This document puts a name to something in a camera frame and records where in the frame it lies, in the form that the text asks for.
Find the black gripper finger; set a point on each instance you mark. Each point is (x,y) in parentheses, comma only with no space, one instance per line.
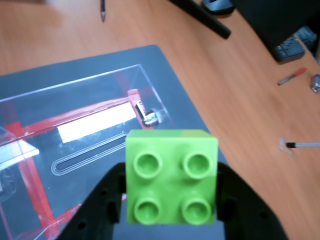
(247,215)
(97,212)

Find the green lego block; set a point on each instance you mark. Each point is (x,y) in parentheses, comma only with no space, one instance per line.
(172,180)

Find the metal box latch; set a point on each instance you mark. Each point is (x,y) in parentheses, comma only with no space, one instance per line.
(150,118)

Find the transparent acrylic box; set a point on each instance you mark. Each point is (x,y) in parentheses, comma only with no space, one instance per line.
(82,100)

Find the red tape rectangle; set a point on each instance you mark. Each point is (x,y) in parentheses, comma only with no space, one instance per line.
(32,180)

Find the clear pen black tip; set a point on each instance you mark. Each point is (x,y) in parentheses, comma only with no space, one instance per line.
(305,144)

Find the grey marker red cap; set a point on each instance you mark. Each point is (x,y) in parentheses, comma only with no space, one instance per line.
(291,76)

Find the small silver purple object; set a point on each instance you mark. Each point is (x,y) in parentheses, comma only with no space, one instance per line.
(316,83)

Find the grey table mat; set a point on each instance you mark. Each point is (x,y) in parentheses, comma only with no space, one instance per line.
(172,82)

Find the large black monitor base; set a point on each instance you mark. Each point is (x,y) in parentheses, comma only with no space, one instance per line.
(275,17)

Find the black bar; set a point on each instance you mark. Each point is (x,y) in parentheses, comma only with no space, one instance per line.
(205,17)

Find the dark computer mouse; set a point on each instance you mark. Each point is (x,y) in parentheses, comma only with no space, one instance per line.
(218,6)

